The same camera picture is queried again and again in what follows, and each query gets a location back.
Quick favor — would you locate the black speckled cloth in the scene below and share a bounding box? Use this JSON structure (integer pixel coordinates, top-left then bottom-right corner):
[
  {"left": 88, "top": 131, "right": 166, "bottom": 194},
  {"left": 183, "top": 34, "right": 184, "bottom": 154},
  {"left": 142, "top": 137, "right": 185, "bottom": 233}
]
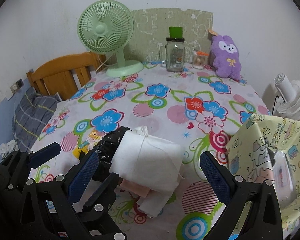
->
[{"left": 79, "top": 126, "right": 130, "bottom": 184}]

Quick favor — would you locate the beige white sock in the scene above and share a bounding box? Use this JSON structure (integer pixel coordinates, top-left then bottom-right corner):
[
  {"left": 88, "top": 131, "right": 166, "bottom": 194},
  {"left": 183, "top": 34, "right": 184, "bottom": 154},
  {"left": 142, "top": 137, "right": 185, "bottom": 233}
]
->
[{"left": 137, "top": 191, "right": 172, "bottom": 218}]

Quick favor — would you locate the white cloth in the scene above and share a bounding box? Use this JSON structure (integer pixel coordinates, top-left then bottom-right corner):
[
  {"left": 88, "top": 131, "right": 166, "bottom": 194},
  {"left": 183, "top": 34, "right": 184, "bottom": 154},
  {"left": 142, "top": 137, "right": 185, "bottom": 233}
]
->
[
  {"left": 0, "top": 140, "right": 19, "bottom": 159},
  {"left": 109, "top": 126, "right": 185, "bottom": 194}
]

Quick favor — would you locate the white crumpled cloth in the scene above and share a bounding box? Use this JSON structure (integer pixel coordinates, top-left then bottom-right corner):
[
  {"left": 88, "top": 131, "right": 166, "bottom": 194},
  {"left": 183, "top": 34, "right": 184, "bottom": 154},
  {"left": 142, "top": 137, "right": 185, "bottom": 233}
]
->
[{"left": 0, "top": 140, "right": 19, "bottom": 159}]

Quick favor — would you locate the grey plaid pillow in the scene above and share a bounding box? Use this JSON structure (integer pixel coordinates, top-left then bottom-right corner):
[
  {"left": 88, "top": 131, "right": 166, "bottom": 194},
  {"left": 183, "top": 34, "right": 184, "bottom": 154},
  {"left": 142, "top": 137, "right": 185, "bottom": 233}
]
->
[{"left": 12, "top": 87, "right": 61, "bottom": 152}]

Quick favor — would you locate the blue bed sheet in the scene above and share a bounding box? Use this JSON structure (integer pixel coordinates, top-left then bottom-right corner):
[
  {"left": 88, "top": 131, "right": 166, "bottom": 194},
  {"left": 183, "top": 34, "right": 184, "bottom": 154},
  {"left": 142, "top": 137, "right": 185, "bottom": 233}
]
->
[{"left": 0, "top": 79, "right": 30, "bottom": 162}]

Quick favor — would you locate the yellow cartoon fabric bin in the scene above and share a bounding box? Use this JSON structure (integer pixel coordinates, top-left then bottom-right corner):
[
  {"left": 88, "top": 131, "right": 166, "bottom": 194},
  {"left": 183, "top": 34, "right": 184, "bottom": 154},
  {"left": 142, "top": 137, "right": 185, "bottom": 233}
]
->
[{"left": 226, "top": 113, "right": 300, "bottom": 237}]

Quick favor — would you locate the white standing fan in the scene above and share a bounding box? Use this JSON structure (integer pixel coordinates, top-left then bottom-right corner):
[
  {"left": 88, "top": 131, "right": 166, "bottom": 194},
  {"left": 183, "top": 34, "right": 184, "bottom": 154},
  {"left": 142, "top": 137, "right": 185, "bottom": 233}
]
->
[{"left": 274, "top": 73, "right": 300, "bottom": 121}]

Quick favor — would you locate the floral tablecloth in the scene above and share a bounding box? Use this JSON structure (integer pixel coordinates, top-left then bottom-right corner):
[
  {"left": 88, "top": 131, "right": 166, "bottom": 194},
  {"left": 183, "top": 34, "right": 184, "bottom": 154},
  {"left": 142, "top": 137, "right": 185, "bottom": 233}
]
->
[{"left": 30, "top": 63, "right": 269, "bottom": 239}]

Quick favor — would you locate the green desk fan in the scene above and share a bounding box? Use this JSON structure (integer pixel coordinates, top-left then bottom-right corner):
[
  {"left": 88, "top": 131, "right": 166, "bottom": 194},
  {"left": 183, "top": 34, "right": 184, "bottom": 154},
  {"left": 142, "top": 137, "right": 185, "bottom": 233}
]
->
[{"left": 77, "top": 0, "right": 143, "bottom": 77}]

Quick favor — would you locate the glass mason jar mug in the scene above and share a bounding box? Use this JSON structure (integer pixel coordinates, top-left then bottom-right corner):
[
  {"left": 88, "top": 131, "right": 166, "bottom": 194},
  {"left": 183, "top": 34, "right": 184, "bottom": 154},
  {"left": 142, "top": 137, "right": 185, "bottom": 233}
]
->
[{"left": 159, "top": 37, "right": 185, "bottom": 73}]

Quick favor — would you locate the cotton swab jar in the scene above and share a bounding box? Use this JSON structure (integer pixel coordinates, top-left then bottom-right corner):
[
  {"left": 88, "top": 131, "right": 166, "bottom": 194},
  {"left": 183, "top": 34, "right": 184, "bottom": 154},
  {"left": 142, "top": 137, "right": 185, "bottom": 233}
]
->
[{"left": 192, "top": 50, "right": 209, "bottom": 69}]

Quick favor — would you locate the green patterned cardboard panel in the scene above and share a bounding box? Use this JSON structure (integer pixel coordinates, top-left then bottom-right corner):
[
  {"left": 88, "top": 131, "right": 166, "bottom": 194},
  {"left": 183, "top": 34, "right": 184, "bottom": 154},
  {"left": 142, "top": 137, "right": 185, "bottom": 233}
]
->
[{"left": 125, "top": 8, "right": 213, "bottom": 62}]

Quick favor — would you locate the purple plush bunny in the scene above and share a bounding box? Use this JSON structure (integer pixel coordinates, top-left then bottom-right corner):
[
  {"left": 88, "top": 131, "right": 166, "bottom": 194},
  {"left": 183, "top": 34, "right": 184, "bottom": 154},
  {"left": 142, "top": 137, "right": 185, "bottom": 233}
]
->
[{"left": 209, "top": 29, "right": 242, "bottom": 81}]

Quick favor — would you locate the green cup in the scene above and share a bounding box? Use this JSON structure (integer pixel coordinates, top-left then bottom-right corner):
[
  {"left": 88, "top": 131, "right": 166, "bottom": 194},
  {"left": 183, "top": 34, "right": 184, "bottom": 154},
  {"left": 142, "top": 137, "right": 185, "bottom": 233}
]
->
[{"left": 169, "top": 27, "right": 183, "bottom": 39}]

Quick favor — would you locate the wall socket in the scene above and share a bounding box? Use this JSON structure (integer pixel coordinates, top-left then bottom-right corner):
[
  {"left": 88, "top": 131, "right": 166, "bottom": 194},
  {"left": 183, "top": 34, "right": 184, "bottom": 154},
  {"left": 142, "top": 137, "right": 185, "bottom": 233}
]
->
[{"left": 10, "top": 79, "right": 24, "bottom": 93}]

